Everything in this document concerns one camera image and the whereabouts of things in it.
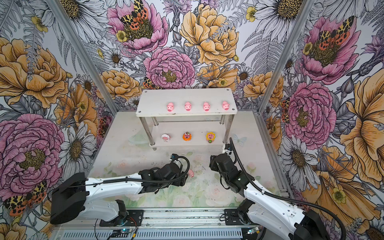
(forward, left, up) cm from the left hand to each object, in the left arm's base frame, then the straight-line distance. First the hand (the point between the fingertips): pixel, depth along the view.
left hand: (180, 178), depth 82 cm
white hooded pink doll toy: (+23, +9, +6) cm, 25 cm away
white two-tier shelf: (+50, -2, -5) cm, 50 cm away
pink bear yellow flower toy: (+23, -18, +5) cm, 30 cm away
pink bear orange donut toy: (+24, -3, +5) cm, 25 cm away
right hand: (+6, -18, +5) cm, 20 cm away
